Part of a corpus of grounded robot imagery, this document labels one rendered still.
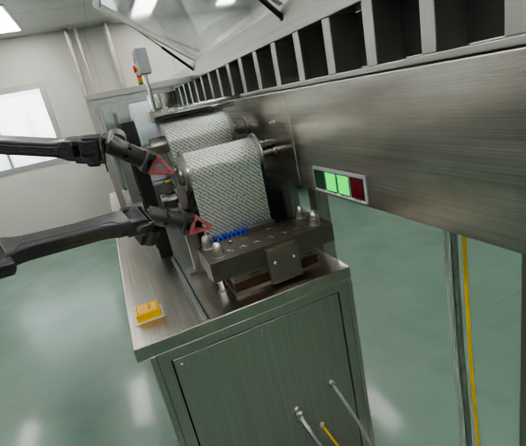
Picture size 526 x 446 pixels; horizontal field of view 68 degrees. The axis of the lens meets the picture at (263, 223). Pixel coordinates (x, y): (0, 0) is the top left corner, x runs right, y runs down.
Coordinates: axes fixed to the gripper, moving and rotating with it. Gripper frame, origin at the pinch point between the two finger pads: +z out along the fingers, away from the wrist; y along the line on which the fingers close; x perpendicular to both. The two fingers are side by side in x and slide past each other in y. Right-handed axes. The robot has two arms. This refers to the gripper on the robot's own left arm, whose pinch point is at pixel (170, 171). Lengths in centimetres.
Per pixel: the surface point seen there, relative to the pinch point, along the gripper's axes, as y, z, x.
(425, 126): 70, 19, 33
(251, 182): 7.2, 23.8, 8.2
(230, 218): 7.8, 22.5, -5.2
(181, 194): -0.7, 6.7, -5.5
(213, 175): 6.3, 11.4, 5.0
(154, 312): 21.9, 7.5, -37.2
